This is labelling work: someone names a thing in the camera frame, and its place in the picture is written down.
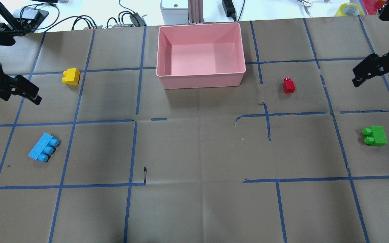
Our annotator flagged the blue toy block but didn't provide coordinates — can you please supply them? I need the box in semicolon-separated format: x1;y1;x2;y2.
28;133;60;163

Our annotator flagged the green toy block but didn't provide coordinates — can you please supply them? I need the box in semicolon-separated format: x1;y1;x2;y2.
362;126;388;146

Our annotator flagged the pink plastic box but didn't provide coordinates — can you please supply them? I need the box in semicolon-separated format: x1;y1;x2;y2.
156;22;247;89

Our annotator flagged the white box device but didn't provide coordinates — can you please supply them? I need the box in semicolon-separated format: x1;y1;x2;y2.
160;0;189;25

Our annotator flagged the yellow toy block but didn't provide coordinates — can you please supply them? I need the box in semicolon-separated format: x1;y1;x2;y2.
61;68;80;86

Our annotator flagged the yellow tape roll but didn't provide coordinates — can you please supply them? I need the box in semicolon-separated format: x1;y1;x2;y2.
334;3;364;17

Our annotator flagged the red toy block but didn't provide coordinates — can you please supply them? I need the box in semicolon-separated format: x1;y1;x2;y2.
283;77;296;94

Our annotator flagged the black power adapter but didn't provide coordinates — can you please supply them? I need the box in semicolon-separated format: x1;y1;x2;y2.
221;0;236;20

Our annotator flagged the aluminium frame post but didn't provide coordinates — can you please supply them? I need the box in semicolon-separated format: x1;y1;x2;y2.
188;0;204;24

